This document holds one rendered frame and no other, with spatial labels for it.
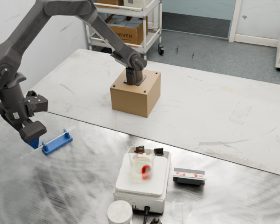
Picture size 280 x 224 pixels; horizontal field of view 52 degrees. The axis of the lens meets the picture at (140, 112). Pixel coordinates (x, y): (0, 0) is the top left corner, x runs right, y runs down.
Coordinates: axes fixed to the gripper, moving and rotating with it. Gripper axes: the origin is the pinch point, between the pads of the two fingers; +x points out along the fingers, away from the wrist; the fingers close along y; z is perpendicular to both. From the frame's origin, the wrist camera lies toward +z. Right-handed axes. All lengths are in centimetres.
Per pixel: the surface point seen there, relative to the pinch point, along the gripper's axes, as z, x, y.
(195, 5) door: 260, 65, 133
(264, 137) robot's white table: 58, 11, -46
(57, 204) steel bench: -4.1, 11.1, -19.5
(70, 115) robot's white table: 19.0, 11.3, 9.7
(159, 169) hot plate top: 18.8, 2.3, -35.5
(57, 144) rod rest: 7.5, 10.2, -0.8
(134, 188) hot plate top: 10.2, 2.3, -35.2
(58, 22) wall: 98, 44, 160
